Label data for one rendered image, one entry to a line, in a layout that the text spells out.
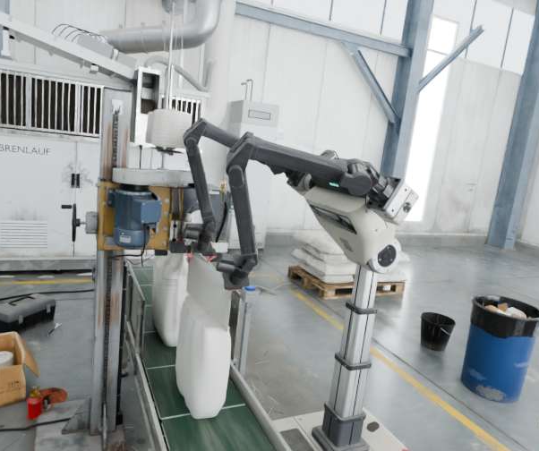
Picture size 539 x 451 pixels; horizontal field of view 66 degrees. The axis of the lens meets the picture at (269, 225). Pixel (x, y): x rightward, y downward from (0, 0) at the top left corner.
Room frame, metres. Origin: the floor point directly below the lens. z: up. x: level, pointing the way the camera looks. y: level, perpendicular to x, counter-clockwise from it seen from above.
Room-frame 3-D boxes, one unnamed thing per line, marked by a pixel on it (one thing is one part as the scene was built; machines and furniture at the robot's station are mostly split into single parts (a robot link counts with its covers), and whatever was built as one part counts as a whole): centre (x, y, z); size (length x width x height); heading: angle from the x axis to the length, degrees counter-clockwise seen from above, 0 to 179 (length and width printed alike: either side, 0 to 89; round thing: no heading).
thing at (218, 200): (2.21, 0.39, 1.21); 0.30 x 0.25 x 0.30; 26
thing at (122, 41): (4.24, 1.89, 2.38); 1.53 x 0.53 x 0.61; 116
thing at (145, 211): (1.74, 0.52, 1.25); 0.10 x 0.08 x 0.12; 141
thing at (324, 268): (4.71, -0.85, 0.32); 0.66 x 0.43 x 0.15; 118
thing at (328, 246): (4.71, -0.86, 0.56); 0.66 x 0.42 x 0.15; 116
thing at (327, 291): (5.04, -1.02, 0.07); 1.20 x 0.82 x 0.14; 118
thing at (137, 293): (2.50, 0.82, 0.54); 1.05 x 0.02 x 0.41; 26
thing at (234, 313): (2.73, 0.34, 0.54); 1.05 x 0.02 x 0.41; 26
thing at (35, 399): (2.02, 1.15, 0.12); 0.15 x 0.08 x 0.23; 26
